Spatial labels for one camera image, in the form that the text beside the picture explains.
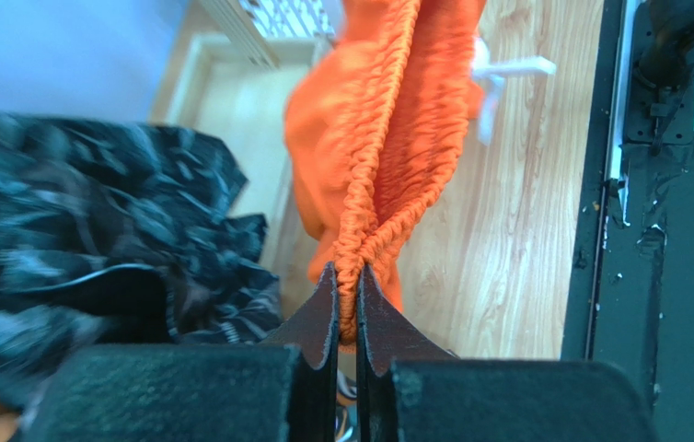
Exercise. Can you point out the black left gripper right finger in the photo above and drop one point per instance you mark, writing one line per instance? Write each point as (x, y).
(411, 389)

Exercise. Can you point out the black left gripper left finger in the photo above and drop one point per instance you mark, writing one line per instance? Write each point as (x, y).
(281, 389)

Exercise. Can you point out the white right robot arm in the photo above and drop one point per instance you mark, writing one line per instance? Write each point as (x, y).
(660, 101)

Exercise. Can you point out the dark leaf-pattern shorts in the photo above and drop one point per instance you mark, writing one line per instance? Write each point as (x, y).
(121, 233)

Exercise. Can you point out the wooden clothes rack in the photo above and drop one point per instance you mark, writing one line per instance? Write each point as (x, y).
(226, 79)

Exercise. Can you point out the white laundry basket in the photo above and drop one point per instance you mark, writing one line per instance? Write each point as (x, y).
(290, 18)

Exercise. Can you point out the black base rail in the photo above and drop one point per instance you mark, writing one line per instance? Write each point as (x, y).
(631, 298)

